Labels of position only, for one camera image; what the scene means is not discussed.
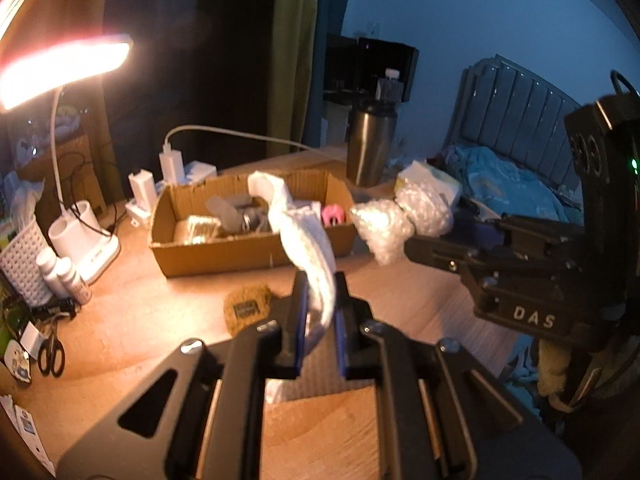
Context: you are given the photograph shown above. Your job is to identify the clear bubble wrap bag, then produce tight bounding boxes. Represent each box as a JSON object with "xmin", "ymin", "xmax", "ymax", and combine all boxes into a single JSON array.
[{"xmin": 349, "ymin": 179, "xmax": 454, "ymax": 266}]

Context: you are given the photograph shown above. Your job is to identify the white foam sheet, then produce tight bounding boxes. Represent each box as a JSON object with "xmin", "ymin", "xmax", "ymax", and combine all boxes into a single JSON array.
[{"xmin": 247, "ymin": 171, "xmax": 346, "ymax": 404}]

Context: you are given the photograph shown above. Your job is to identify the blue bedding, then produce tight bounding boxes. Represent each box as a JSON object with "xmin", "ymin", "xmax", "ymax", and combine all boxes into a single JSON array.
[{"xmin": 442, "ymin": 144, "xmax": 584, "ymax": 226}]

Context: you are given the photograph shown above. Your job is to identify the pink round object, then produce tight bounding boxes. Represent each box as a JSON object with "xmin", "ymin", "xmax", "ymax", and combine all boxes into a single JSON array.
[{"xmin": 321, "ymin": 204, "xmax": 346, "ymax": 226}]

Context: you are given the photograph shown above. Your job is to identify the cardboard box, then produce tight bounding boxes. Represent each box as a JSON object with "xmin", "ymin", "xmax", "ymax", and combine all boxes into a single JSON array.
[{"xmin": 149, "ymin": 169, "xmax": 354, "ymax": 278}]

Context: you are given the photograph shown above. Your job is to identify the stainless steel tumbler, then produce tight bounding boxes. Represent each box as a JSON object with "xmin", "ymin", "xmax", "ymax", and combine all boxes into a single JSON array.
[{"xmin": 346, "ymin": 103, "xmax": 398, "ymax": 188}]

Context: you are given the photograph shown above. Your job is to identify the grey upholstered headboard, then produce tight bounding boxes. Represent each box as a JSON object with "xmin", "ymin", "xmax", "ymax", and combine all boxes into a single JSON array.
[{"xmin": 445, "ymin": 55, "xmax": 580, "ymax": 191}]

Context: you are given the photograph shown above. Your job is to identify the clear water bottle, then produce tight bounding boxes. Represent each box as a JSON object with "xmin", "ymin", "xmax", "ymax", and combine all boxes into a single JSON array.
[{"xmin": 375, "ymin": 68, "xmax": 404, "ymax": 107}]

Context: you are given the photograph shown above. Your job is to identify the white power adapter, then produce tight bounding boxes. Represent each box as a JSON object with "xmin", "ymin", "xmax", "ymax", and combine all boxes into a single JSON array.
[{"xmin": 128, "ymin": 169, "xmax": 157, "ymax": 212}]

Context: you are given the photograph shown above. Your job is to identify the black monitor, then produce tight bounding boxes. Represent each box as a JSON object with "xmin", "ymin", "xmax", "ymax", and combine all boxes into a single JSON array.
[{"xmin": 323, "ymin": 34, "xmax": 420, "ymax": 103}]

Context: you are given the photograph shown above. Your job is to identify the small white bottle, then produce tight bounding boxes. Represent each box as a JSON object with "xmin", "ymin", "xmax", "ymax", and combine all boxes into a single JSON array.
[
  {"xmin": 36, "ymin": 246, "xmax": 70, "ymax": 299},
  {"xmin": 55, "ymin": 257, "xmax": 92, "ymax": 306}
]

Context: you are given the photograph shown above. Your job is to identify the black scissors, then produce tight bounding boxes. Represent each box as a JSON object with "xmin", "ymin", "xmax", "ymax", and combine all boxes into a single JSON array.
[{"xmin": 37, "ymin": 318, "xmax": 66, "ymax": 378}]

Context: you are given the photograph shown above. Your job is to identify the green curtain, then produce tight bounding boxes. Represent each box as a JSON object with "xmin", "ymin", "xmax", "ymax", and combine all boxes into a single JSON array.
[{"xmin": 267, "ymin": 0, "xmax": 318, "ymax": 156}]

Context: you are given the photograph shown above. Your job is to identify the white plastic basket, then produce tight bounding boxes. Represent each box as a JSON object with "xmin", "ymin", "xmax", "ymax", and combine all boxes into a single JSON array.
[{"xmin": 1, "ymin": 217, "xmax": 53, "ymax": 307}]

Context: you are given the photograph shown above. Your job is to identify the white desk lamp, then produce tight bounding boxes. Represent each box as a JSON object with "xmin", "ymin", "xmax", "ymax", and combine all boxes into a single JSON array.
[{"xmin": 0, "ymin": 34, "xmax": 134, "ymax": 285}]

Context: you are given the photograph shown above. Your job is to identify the white wall charger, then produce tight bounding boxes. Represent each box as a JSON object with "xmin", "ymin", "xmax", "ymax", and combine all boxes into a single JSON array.
[{"xmin": 158, "ymin": 142, "xmax": 184, "ymax": 184}]

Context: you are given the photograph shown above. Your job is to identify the white charging cable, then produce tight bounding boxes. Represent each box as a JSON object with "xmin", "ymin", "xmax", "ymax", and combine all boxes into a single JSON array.
[{"xmin": 162, "ymin": 123, "xmax": 321, "ymax": 154}]

